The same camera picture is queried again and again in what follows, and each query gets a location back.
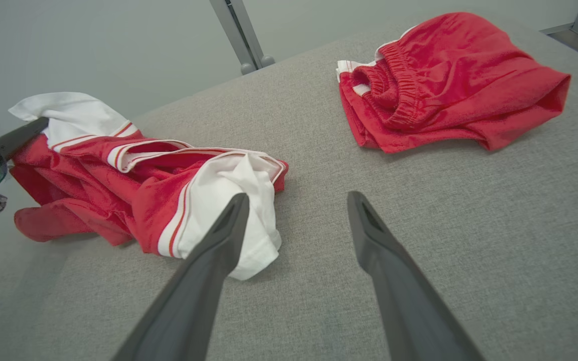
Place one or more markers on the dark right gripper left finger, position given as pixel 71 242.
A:
pixel 193 296

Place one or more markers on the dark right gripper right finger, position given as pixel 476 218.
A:
pixel 404 301

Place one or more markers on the red and white shirt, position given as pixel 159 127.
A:
pixel 158 200

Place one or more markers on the red shorts with white stripe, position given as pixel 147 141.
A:
pixel 469 75

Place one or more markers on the grey double partition post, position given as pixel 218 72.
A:
pixel 244 35

